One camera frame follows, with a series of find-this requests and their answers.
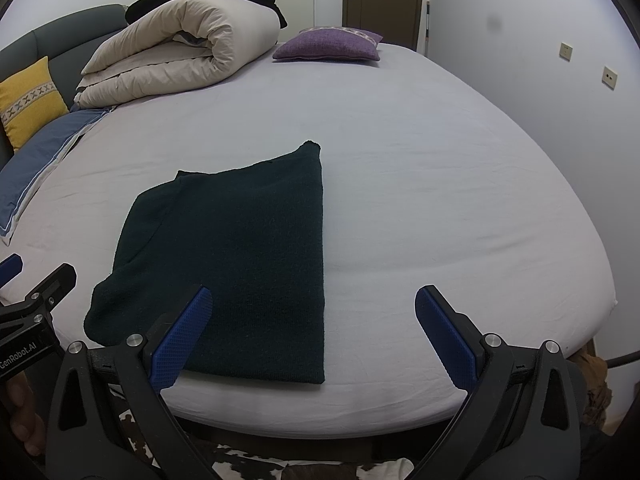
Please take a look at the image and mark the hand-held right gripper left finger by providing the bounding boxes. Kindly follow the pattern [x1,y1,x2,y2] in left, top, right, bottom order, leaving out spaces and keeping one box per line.
[45,285,214,480]

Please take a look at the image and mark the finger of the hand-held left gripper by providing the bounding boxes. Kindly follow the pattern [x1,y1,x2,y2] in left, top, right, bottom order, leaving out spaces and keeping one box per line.
[29,262,78,312]
[0,254,24,289]

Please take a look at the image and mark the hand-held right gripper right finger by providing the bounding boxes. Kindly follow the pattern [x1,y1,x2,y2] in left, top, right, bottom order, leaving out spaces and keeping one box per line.
[414,284,584,480]

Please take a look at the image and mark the dark green knit sweater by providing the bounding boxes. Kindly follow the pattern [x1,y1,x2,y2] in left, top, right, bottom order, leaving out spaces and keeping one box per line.
[83,141,327,386]

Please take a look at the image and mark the person's left hand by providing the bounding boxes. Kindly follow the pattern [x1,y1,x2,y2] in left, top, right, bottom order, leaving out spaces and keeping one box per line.
[7,372,47,457]

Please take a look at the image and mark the blue pillow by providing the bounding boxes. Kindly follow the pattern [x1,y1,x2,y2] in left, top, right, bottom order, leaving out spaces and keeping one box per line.
[0,107,118,246]

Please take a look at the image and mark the cowhide rug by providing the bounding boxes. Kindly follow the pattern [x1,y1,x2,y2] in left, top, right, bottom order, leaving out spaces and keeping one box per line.
[107,395,416,480]

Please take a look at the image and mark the brown cloth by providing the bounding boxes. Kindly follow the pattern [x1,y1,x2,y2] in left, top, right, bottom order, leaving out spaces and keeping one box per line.
[570,347,611,428]

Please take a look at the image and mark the yellow patterned pillow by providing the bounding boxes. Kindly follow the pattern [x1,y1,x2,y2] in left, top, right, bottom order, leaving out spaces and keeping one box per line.
[0,56,70,153]

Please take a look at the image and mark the bed with white sheet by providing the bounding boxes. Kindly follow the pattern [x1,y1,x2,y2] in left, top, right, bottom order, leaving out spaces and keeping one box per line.
[0,40,618,423]

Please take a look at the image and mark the grey padded headboard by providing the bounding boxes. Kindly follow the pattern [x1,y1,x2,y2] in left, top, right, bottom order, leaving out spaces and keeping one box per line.
[0,4,128,161]

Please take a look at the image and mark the beige rolled duvet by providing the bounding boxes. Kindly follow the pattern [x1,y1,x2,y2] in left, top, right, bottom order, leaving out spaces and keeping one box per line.
[74,0,281,110]

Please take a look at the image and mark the purple pillow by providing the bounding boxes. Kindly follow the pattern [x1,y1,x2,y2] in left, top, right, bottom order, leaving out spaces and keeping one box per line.
[272,26,383,62]

